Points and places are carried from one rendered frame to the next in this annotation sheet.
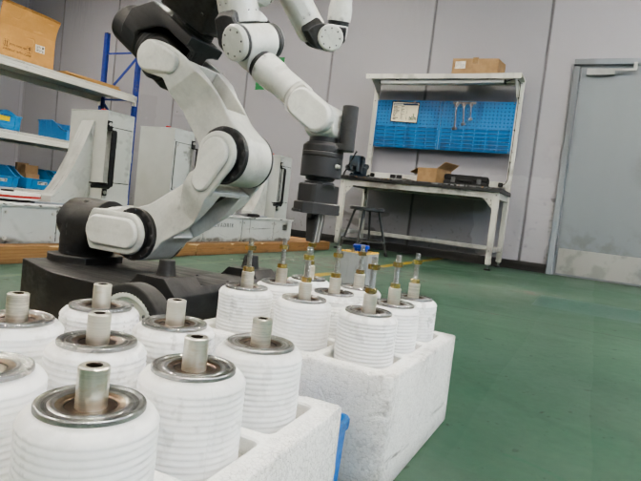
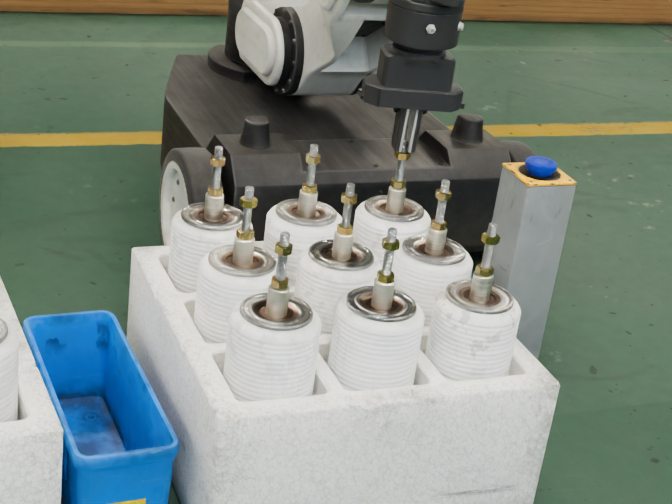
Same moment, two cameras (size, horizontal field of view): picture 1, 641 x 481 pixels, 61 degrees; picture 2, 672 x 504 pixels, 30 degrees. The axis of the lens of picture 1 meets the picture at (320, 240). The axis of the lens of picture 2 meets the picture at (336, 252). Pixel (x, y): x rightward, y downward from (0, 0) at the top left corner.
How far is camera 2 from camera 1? 96 cm
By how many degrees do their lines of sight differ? 43
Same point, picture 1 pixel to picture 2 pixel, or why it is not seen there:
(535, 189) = not seen: outside the picture
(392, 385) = (222, 427)
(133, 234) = (268, 55)
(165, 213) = (313, 28)
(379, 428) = (210, 477)
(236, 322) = (176, 265)
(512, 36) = not seen: outside the picture
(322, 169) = (401, 32)
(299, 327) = (207, 303)
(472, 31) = not seen: outside the picture
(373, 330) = (246, 343)
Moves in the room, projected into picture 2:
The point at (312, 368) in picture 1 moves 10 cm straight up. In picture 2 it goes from (184, 367) to (191, 283)
